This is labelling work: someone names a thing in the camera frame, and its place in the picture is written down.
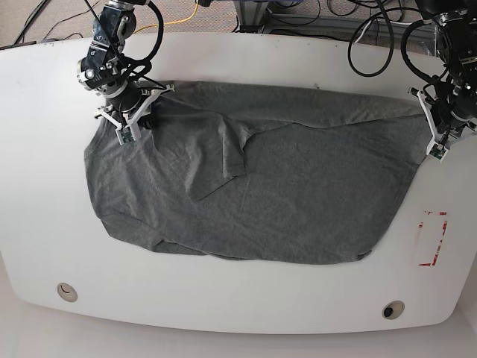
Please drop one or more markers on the table grommet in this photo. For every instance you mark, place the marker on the table grommet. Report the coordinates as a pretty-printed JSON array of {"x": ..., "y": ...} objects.
[
  {"x": 67, "y": 292},
  {"x": 393, "y": 310}
]

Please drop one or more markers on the right table grommet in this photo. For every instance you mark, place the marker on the right table grommet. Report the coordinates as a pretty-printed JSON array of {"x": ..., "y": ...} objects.
[{"x": 393, "y": 310}]

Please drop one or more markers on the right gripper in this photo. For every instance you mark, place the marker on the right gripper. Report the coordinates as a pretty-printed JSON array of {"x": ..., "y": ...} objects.
[{"x": 126, "y": 101}]

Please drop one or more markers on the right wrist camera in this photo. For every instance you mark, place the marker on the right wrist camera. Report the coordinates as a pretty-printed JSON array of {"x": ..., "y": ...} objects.
[{"x": 124, "y": 135}]

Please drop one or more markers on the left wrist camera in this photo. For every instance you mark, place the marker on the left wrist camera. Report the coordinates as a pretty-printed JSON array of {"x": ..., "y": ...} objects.
[{"x": 438, "y": 152}]

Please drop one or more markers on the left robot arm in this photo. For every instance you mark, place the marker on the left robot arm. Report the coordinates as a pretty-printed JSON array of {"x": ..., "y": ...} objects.
[{"x": 455, "y": 45}]

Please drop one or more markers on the red tape rectangle marking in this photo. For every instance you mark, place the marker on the red tape rectangle marking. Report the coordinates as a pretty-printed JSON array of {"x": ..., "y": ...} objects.
[{"x": 430, "y": 236}]

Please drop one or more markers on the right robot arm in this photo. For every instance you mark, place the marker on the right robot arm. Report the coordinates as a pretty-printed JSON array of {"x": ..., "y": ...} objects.
[{"x": 120, "y": 79}]

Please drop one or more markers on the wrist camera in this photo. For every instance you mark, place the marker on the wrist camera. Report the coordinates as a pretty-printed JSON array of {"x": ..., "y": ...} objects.
[
  {"x": 124, "y": 135},
  {"x": 438, "y": 152}
]

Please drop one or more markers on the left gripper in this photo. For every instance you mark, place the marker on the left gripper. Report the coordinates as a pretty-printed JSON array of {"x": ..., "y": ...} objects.
[{"x": 451, "y": 119}]

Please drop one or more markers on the grey t-shirt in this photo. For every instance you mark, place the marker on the grey t-shirt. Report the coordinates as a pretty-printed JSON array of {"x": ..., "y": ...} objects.
[{"x": 248, "y": 172}]

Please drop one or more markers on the left table grommet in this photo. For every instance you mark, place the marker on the left table grommet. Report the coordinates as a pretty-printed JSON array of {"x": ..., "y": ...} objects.
[{"x": 67, "y": 292}]

